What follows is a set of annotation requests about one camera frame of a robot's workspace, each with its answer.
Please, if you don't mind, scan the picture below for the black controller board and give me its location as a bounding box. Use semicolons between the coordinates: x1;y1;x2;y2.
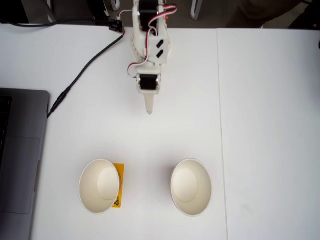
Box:
107;17;125;33

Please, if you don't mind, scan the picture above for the brown paper cup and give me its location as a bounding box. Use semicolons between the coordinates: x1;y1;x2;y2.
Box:
170;157;213;217
78;157;123;215

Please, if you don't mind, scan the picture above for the yellow handwritten sticky note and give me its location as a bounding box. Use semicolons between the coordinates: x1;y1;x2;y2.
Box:
111;162;125;209

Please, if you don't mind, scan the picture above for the thin white board cable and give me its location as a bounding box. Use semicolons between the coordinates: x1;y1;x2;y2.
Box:
116;10;133;22

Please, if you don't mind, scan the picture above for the black USB cable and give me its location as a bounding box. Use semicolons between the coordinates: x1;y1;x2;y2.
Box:
0;17;110;27

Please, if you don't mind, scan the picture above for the black power cable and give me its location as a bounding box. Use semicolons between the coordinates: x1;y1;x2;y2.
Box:
46;34;125;119

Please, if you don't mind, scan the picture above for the dark grey laptop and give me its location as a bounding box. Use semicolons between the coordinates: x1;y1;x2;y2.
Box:
0;87;51;240

